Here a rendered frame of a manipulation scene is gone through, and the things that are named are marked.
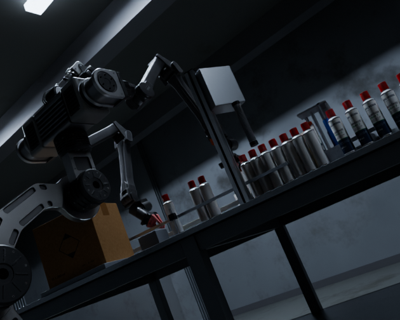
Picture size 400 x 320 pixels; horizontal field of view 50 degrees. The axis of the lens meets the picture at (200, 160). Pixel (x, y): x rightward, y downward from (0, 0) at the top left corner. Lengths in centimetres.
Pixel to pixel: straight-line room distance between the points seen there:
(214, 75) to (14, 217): 99
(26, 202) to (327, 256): 416
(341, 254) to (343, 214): 45
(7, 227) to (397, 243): 419
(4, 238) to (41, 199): 22
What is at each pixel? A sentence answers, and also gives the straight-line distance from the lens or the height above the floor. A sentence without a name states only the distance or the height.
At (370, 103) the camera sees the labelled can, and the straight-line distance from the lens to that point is 184.
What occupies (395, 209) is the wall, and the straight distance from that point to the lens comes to 502.
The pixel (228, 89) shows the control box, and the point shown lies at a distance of 191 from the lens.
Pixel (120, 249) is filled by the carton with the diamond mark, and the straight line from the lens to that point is 193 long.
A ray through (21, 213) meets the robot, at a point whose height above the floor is 110.
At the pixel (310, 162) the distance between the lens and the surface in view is 184.
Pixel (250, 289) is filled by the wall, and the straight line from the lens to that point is 587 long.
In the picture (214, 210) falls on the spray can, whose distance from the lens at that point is 197.
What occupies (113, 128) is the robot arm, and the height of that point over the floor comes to 155.
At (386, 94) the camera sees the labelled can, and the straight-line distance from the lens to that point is 184.
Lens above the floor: 67
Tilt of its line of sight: 14 degrees up
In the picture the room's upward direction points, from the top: 23 degrees counter-clockwise
